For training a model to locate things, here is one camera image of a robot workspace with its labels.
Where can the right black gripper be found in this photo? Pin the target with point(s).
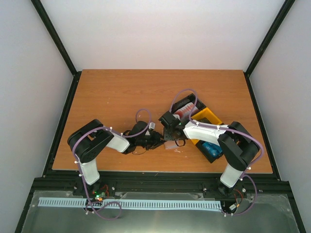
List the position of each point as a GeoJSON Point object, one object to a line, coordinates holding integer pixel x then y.
{"type": "Point", "coordinates": [165, 135]}

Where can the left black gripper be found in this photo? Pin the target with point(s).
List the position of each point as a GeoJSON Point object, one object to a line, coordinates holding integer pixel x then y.
{"type": "Point", "coordinates": [155, 141]}

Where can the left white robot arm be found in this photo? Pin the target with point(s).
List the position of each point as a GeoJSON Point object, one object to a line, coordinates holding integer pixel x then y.
{"type": "Point", "coordinates": [89, 141]}

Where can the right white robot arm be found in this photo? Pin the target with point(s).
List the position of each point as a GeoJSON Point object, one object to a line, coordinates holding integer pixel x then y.
{"type": "Point", "coordinates": [240, 149]}

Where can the red white card stack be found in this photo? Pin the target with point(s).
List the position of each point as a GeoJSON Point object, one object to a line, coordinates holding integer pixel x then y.
{"type": "Point", "coordinates": [184, 111]}

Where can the yellow middle card bin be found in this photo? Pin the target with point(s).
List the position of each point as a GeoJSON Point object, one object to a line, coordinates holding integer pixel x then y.
{"type": "Point", "coordinates": [206, 115]}

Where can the black left card bin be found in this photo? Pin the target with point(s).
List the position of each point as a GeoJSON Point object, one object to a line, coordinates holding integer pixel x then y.
{"type": "Point", "coordinates": [184, 101]}

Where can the black card bin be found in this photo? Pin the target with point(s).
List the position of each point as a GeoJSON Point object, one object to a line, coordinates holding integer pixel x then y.
{"type": "Point", "coordinates": [200, 148]}
{"type": "Point", "coordinates": [184, 101]}

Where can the black right card bin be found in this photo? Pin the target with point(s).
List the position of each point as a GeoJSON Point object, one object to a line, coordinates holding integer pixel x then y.
{"type": "Point", "coordinates": [200, 148]}

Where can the blue card stack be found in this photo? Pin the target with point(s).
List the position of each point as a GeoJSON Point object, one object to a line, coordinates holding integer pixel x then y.
{"type": "Point", "coordinates": [213, 150]}

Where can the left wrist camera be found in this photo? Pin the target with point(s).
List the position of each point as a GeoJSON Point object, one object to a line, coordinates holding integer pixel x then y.
{"type": "Point", "coordinates": [150, 129]}

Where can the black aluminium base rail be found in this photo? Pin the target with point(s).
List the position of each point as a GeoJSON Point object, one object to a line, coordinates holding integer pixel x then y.
{"type": "Point", "coordinates": [208, 185]}

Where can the light blue cable duct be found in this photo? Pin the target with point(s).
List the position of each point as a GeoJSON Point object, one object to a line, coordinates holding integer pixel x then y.
{"type": "Point", "coordinates": [134, 204]}

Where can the right black frame post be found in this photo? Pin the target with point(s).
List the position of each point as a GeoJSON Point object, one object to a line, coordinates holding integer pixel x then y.
{"type": "Point", "coordinates": [284, 10]}

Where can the black frame post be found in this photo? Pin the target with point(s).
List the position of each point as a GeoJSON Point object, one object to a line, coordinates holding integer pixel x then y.
{"type": "Point", "coordinates": [284, 10]}
{"type": "Point", "coordinates": [37, 4]}

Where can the left black frame post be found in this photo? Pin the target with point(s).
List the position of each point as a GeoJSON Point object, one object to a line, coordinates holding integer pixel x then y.
{"type": "Point", "coordinates": [37, 4]}

